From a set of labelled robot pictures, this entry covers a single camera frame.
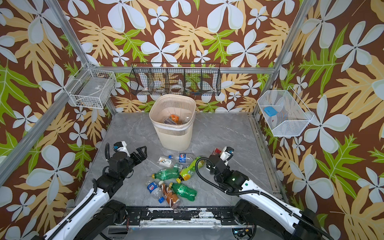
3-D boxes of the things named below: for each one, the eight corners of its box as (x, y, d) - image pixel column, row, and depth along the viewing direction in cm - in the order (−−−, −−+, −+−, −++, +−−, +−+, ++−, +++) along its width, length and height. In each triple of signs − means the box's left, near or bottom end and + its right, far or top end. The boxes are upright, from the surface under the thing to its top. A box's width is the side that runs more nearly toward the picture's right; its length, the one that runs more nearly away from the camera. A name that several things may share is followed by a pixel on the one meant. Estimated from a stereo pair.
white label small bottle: (158, 165, 93) (157, 161, 89) (160, 160, 96) (159, 156, 91) (181, 171, 91) (181, 167, 86) (183, 166, 93) (183, 162, 89)
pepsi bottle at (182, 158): (168, 164, 94) (167, 160, 90) (169, 156, 97) (168, 152, 94) (195, 164, 94) (195, 160, 90) (194, 156, 97) (195, 152, 94)
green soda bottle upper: (153, 179, 86) (152, 177, 83) (154, 170, 89) (153, 168, 87) (179, 179, 86) (179, 177, 83) (180, 170, 89) (180, 168, 87)
